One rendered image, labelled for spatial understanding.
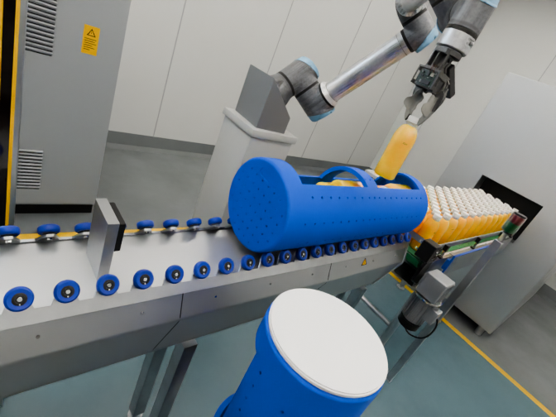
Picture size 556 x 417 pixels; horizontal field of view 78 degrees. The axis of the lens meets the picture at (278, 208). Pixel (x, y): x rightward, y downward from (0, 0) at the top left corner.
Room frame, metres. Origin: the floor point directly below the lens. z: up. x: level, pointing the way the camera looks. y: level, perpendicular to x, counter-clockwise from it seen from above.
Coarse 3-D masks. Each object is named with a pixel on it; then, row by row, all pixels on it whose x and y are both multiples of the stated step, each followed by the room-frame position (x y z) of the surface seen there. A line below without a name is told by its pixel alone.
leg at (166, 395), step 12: (180, 348) 0.75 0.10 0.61; (192, 348) 0.77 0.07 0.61; (180, 360) 0.75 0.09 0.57; (168, 372) 0.76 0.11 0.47; (180, 372) 0.76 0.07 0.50; (168, 384) 0.75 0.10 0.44; (180, 384) 0.78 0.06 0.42; (156, 396) 0.77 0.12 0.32; (168, 396) 0.75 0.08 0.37; (156, 408) 0.76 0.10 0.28; (168, 408) 0.77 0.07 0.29
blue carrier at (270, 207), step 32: (256, 160) 0.95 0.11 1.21; (256, 192) 0.92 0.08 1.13; (288, 192) 0.85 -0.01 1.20; (320, 192) 0.95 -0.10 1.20; (352, 192) 1.08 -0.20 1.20; (384, 192) 1.23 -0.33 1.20; (416, 192) 1.43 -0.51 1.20; (256, 224) 0.89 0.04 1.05; (288, 224) 0.82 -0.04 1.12; (320, 224) 0.93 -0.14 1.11; (352, 224) 1.06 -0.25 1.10; (384, 224) 1.22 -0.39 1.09; (416, 224) 1.45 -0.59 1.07
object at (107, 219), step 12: (96, 204) 0.62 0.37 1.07; (108, 204) 0.63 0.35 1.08; (96, 216) 0.61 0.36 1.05; (108, 216) 0.59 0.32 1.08; (120, 216) 0.61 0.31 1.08; (96, 228) 0.60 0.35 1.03; (108, 228) 0.57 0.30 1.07; (120, 228) 0.59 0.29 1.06; (96, 240) 0.59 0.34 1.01; (108, 240) 0.57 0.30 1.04; (120, 240) 0.59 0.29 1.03; (96, 252) 0.58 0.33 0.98; (108, 252) 0.57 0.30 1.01; (96, 264) 0.58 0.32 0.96; (108, 264) 0.58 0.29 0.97; (96, 276) 0.57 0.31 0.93
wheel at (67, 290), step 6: (60, 282) 0.47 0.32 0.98; (66, 282) 0.48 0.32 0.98; (72, 282) 0.48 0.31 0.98; (54, 288) 0.47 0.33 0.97; (60, 288) 0.47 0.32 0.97; (66, 288) 0.47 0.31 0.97; (72, 288) 0.48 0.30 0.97; (78, 288) 0.49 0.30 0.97; (54, 294) 0.46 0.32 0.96; (60, 294) 0.46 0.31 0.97; (66, 294) 0.47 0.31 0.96; (72, 294) 0.48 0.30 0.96; (78, 294) 0.48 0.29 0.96; (60, 300) 0.46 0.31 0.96; (66, 300) 0.46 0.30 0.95; (72, 300) 0.47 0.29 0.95
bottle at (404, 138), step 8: (400, 128) 1.12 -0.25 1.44; (408, 128) 1.11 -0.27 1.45; (392, 136) 1.14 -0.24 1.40; (400, 136) 1.11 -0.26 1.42; (408, 136) 1.10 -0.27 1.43; (416, 136) 1.12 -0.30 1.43; (392, 144) 1.11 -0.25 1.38; (400, 144) 1.10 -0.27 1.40; (408, 144) 1.10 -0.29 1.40; (384, 152) 1.13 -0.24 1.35; (392, 152) 1.10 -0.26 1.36; (400, 152) 1.10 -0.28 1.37; (408, 152) 1.11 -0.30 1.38; (384, 160) 1.11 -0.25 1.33; (392, 160) 1.10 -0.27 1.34; (400, 160) 1.10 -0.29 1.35; (376, 168) 1.12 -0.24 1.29; (384, 168) 1.10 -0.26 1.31; (392, 168) 1.10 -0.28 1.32; (384, 176) 1.10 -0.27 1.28; (392, 176) 1.10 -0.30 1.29
